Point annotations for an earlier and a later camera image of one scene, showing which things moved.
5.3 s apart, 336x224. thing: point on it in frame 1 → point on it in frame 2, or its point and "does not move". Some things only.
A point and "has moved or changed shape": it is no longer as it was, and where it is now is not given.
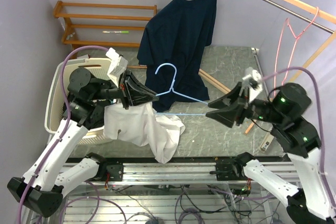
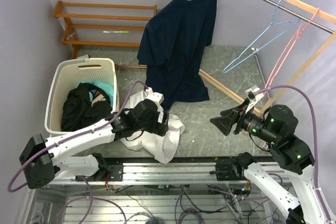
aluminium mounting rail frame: x=221 y=191 does not move
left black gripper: x=127 y=81 → x=160 y=128
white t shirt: x=139 y=124 has moved or changed shape
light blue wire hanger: x=171 y=88 → x=294 y=21
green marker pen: x=115 y=32 does not move
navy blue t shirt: x=172 y=42 does not move
